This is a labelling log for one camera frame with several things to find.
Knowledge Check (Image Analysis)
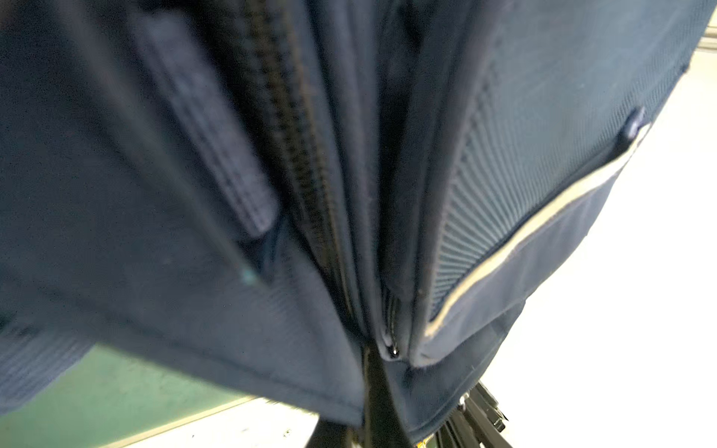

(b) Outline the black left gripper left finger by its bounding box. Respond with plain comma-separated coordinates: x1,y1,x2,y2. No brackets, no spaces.
305,418,355,448

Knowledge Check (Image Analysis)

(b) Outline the navy blue student backpack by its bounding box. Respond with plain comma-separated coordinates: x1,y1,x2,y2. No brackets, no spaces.
1,1,716,447

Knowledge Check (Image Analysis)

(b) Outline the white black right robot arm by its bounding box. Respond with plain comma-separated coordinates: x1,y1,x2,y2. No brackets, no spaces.
427,382,513,448

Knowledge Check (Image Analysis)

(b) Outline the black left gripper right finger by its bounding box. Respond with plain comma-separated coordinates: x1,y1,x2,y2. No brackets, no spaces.
362,345,415,448

